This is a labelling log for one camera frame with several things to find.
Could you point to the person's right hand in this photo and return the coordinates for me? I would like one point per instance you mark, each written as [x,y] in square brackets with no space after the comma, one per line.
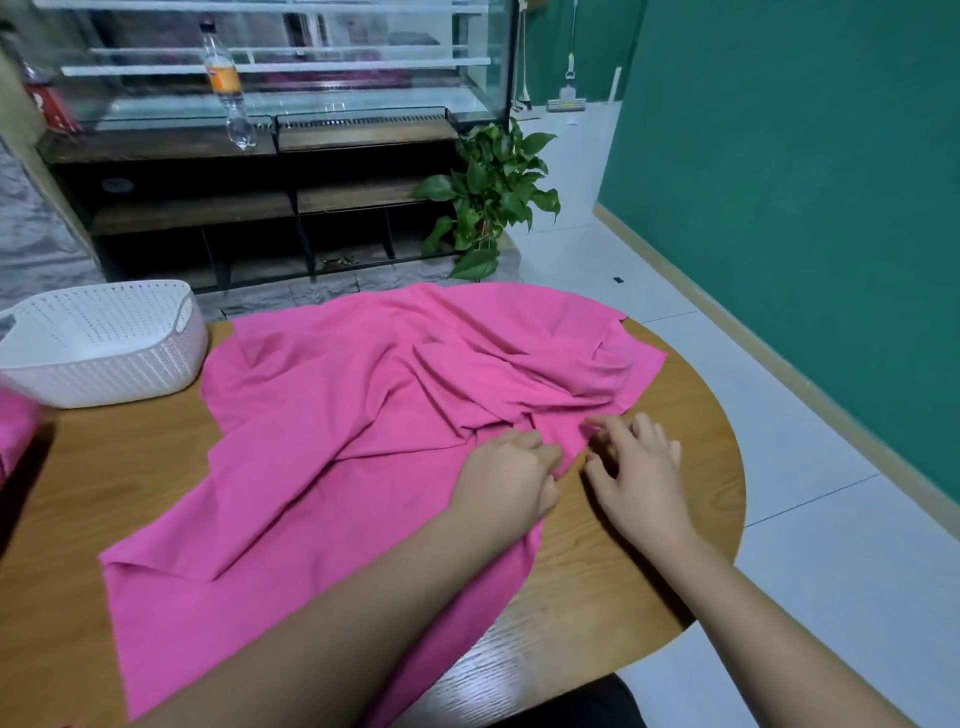
[642,488]

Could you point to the person's left hand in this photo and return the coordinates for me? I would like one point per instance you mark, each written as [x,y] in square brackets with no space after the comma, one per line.
[507,488]

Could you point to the pink towel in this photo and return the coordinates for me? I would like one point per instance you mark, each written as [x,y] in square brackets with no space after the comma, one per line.
[330,450]

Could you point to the white woven plastic basket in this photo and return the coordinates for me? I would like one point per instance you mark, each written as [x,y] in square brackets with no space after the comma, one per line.
[98,345]

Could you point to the pile of pink cloths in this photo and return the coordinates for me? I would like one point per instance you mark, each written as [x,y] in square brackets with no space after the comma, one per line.
[15,435]

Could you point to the person's left forearm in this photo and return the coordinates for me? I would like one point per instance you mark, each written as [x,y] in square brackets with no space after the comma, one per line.
[330,645]

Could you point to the person's right forearm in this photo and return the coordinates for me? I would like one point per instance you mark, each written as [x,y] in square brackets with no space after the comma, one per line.
[780,660]

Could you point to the green potted plant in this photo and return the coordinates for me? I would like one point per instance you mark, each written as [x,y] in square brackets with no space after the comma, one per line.
[488,195]

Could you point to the white mop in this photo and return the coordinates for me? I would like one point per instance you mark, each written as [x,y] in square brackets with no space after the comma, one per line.
[566,102]

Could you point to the dark wooden shelf cabinet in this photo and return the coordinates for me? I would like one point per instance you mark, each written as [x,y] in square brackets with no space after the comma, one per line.
[225,210]

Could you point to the glass display case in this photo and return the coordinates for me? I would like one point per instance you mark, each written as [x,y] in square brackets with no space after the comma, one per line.
[360,60]

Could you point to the clear bottle with orange label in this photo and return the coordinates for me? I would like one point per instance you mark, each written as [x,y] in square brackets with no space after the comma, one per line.
[227,83]

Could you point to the red label cola bottle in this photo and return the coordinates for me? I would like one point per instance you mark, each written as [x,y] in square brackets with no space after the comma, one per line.
[50,102]

